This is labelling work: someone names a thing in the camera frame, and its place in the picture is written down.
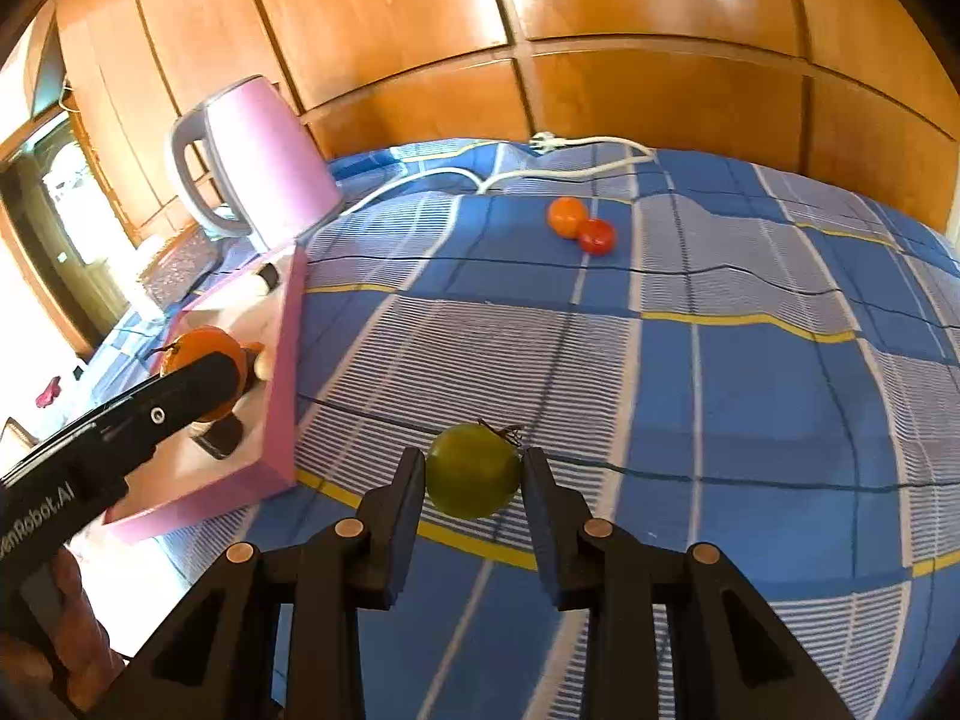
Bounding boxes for small eggplant end piece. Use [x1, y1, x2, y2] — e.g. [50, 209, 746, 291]
[189, 413, 244, 460]

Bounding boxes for eggplant chunk with pale face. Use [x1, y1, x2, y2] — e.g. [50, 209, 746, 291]
[247, 262, 280, 299]

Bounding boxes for green tomato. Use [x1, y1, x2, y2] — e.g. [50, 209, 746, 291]
[427, 421, 523, 520]

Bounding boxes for pale yellow potato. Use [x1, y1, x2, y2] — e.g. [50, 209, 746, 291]
[254, 348, 275, 382]

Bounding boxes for left human hand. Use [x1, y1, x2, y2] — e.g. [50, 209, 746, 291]
[2, 548, 125, 712]

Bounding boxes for silver ornate tissue box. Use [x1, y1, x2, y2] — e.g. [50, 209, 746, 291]
[137, 224, 221, 314]

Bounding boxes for pink electric kettle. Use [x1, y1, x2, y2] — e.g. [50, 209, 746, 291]
[164, 75, 343, 252]

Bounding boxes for wooden door with window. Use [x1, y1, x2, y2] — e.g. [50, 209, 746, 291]
[2, 109, 133, 359]

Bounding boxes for blue plaid tablecloth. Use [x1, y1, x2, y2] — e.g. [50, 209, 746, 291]
[82, 140, 958, 718]

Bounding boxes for small far orange tangerine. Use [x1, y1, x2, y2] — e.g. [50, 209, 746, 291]
[547, 197, 589, 239]

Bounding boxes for red tomato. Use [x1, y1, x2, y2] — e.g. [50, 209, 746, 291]
[576, 218, 617, 257]

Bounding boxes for white kettle power cord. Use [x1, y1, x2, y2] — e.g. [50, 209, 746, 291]
[328, 130, 659, 223]

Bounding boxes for wooden wall panelling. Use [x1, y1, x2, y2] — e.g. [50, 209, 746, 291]
[2, 0, 958, 238]

